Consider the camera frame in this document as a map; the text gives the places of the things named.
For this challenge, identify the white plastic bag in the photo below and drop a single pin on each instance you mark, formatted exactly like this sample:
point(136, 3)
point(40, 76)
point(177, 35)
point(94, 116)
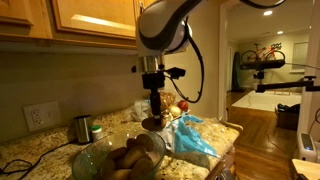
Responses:
point(140, 110)

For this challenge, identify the clear and blue plastic bag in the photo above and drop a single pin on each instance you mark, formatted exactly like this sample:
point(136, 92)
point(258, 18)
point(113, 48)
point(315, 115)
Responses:
point(190, 136)

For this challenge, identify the wooden cabinet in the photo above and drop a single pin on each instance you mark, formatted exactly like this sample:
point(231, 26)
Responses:
point(225, 163)
point(83, 16)

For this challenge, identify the green-lid spice bottle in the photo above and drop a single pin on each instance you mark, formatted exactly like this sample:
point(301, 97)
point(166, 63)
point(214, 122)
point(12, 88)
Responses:
point(97, 133)

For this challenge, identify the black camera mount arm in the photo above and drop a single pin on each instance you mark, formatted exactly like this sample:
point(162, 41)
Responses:
point(283, 86)

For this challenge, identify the dark hanging garment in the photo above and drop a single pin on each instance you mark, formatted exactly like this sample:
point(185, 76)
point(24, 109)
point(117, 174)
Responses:
point(237, 71)

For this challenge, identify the stainless steel cup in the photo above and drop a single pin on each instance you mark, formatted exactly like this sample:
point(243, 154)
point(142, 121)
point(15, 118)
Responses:
point(83, 129)

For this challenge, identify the white floor rug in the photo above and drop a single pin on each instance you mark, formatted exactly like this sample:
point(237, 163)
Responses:
point(266, 100)

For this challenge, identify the white wall outlet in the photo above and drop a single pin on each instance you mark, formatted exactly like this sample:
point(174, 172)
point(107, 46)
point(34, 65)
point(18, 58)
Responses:
point(41, 116)

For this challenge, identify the black stereo camera bar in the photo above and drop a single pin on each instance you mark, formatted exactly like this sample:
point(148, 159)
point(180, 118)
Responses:
point(266, 64)

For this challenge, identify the wooden lower cabinet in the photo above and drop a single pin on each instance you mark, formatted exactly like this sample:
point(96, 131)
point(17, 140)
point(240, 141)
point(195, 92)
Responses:
point(225, 163)

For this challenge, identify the wooden base board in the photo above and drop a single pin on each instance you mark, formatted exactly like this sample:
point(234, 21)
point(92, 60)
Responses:
point(308, 170)

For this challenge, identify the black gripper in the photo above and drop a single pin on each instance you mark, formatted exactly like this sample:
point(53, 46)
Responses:
point(153, 81)

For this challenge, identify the red bicycle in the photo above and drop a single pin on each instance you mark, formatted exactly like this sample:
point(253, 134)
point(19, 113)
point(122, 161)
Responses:
point(263, 53)

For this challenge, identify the wooden upper cabinet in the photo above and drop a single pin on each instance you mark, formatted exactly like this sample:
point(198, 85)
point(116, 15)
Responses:
point(83, 16)

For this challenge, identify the white garlic bulb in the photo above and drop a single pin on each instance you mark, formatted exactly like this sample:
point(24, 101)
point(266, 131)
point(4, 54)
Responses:
point(166, 117)

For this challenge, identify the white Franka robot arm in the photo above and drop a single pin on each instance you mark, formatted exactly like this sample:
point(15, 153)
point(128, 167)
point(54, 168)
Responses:
point(156, 26)

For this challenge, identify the red apple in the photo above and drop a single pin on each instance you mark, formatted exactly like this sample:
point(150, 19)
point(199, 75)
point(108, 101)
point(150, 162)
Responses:
point(183, 105)

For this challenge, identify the black floor bag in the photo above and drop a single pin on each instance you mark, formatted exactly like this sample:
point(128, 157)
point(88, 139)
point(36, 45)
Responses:
point(288, 115)

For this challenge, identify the clear glass bowl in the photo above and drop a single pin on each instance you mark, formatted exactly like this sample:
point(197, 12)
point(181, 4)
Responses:
point(85, 161)

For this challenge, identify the round ceiling light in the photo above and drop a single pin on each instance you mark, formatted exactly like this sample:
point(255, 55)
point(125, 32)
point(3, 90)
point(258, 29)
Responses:
point(267, 12)
point(280, 32)

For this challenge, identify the white framed wall window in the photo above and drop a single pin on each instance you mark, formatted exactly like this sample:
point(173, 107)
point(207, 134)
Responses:
point(300, 55)

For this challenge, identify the yellow onion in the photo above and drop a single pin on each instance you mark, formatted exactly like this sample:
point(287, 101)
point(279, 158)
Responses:
point(175, 111)

